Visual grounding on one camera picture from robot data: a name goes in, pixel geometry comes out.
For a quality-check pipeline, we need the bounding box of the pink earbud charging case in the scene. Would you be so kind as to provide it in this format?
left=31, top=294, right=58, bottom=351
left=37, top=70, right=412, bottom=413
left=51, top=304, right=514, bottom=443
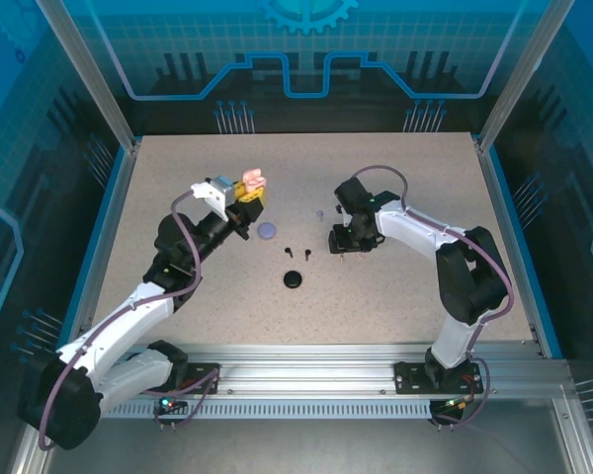
left=241, top=167, right=270, bottom=193

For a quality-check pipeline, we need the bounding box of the aluminium mounting beam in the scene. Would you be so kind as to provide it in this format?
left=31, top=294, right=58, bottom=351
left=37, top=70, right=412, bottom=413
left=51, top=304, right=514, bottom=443
left=46, top=340, right=574, bottom=399

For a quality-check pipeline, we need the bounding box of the small LED controller board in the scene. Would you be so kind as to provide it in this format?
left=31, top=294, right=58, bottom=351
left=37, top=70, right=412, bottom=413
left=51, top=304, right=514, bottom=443
left=153, top=394, right=187, bottom=417
left=432, top=397, right=475, bottom=415

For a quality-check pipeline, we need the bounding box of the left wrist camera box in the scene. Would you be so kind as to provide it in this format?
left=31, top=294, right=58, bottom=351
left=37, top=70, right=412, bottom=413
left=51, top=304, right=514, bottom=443
left=190, top=175, right=236, bottom=223

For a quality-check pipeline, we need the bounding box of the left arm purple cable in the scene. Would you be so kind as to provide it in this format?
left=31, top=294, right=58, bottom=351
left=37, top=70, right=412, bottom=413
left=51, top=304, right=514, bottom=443
left=38, top=191, right=223, bottom=451

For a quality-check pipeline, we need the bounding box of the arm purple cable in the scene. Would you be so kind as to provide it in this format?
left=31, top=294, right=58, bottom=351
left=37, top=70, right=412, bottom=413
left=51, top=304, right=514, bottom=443
left=349, top=164, right=516, bottom=430
left=38, top=191, right=223, bottom=451

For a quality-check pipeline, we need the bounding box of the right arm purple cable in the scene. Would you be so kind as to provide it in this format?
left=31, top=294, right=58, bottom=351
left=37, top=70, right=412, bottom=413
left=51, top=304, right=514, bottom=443
left=349, top=164, right=516, bottom=430

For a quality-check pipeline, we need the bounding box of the blue aluminium table side rail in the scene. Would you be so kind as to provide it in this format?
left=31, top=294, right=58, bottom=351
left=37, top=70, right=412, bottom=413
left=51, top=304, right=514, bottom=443
left=53, top=140, right=142, bottom=359
left=473, top=137, right=564, bottom=359

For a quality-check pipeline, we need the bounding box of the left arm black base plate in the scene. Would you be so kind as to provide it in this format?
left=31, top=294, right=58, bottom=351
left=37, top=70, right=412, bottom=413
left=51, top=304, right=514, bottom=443
left=177, top=362, right=222, bottom=395

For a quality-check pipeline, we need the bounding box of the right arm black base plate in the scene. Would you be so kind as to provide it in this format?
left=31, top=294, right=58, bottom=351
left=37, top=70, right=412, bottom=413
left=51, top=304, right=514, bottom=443
left=393, top=361, right=481, bottom=395

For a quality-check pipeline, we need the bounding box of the slotted grey cable duct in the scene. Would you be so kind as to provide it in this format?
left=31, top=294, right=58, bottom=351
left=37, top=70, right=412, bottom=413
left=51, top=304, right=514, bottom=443
left=98, top=400, right=434, bottom=420

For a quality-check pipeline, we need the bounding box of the aluminium frame post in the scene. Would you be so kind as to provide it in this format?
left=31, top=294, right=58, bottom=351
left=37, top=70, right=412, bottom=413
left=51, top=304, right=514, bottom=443
left=33, top=0, right=143, bottom=152
left=476, top=0, right=579, bottom=153

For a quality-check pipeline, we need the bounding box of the aluminium lower frame rail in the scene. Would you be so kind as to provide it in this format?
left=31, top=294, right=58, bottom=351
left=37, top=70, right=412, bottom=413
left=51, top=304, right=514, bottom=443
left=9, top=434, right=50, bottom=474
left=551, top=394, right=593, bottom=474

